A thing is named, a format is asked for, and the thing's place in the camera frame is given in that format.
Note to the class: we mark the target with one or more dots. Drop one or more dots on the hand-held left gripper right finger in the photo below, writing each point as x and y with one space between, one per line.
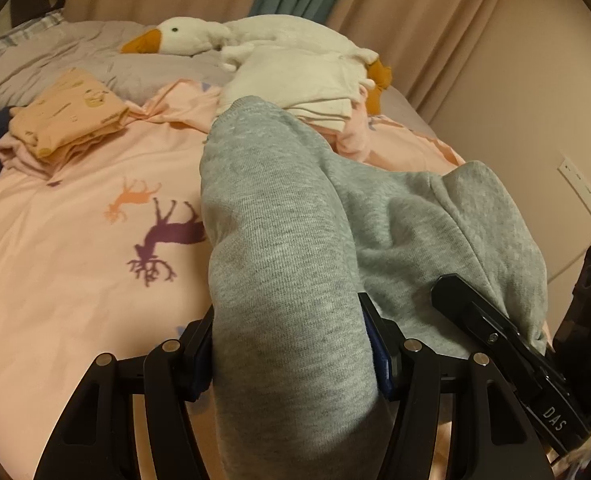
378 355

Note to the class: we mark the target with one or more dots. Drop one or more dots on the white goose plush toy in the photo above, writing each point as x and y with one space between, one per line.
190 35

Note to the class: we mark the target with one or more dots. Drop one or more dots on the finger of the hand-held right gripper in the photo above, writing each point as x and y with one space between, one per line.
465 300

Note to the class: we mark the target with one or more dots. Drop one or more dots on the pale pink folded garment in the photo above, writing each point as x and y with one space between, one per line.
355 135

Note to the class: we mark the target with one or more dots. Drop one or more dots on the white wall socket strip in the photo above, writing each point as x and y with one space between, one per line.
583 187

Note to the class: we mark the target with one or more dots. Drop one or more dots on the striped pillow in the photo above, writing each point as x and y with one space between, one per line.
25 32

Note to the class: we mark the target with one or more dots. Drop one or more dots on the beige curtain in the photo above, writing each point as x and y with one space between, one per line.
425 20

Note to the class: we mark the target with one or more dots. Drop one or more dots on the grey sweatshirt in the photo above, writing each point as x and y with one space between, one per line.
275 235

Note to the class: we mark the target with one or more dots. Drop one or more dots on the orange printed folded garment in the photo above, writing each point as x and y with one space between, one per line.
65 110

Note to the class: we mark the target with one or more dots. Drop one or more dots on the grey pillow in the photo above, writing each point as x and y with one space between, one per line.
50 60

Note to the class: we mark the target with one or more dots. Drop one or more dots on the pink deer print bed sheet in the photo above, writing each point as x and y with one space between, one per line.
75 235

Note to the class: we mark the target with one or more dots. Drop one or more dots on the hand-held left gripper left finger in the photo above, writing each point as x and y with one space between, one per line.
200 360

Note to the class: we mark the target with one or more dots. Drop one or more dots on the white folded cloth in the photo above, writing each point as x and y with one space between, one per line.
285 80

